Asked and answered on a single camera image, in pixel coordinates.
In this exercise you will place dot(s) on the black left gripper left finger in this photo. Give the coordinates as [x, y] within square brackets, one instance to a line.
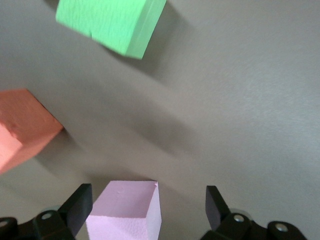
[77, 207]

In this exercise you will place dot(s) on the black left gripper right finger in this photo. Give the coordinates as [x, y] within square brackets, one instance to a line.
[215, 207]

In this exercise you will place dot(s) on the light pink foam cube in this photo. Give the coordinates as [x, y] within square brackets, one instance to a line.
[125, 212]

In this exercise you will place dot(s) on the green foam cube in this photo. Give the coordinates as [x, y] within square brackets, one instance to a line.
[112, 22]

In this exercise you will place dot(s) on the orange foam cube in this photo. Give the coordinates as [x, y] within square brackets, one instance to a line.
[25, 130]

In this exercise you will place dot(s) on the brown table cover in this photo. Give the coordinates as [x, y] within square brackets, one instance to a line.
[225, 100]

